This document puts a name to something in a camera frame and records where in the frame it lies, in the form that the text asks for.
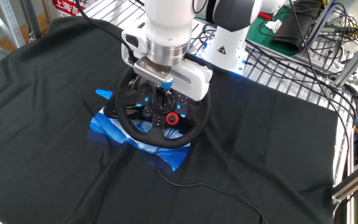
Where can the perforated grey steel post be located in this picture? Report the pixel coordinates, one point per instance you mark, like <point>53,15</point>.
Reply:
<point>11,25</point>

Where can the aluminium frame rail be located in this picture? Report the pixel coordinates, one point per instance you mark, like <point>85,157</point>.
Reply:
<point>356,182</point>

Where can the white crumpled paper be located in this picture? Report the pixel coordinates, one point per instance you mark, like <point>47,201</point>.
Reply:
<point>273,26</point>

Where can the green cutting mat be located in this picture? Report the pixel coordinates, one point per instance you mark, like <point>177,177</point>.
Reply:
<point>255,39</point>

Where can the dark metal post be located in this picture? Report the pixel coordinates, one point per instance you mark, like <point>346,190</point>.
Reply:
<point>31,18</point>

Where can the red tool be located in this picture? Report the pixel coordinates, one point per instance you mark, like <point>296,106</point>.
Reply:
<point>264,15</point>

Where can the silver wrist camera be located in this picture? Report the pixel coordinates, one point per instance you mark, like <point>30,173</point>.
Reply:
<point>149,70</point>

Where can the grey aluminium upright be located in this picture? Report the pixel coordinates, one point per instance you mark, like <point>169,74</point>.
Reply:
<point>320,25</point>

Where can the red white printed sign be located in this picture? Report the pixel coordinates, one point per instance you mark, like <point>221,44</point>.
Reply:
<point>67,7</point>

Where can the slanted aluminium frame beam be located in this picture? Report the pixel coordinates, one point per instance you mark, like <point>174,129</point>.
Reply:
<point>356,59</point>

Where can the black rectangular frame device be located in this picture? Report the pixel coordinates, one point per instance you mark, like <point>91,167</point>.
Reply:
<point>109,110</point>

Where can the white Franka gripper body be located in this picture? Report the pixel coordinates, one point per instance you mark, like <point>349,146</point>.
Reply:
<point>194,82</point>

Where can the black rolled sheet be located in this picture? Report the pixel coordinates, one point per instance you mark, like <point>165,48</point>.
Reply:
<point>291,31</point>

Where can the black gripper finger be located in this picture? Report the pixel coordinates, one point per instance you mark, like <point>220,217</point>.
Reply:
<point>160,95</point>
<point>167,92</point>

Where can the black table cloth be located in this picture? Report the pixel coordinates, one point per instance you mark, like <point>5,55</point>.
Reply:
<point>57,93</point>

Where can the black Logitech wheel base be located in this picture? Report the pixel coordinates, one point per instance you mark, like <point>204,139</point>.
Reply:
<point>194,107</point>

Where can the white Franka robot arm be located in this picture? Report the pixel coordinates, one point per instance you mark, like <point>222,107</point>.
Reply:
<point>166,18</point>

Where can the blue mountain print mat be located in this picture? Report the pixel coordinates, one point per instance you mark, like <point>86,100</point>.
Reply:
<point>110,127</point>

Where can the black racing steering wheel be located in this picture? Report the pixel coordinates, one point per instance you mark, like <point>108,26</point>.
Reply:
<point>154,141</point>

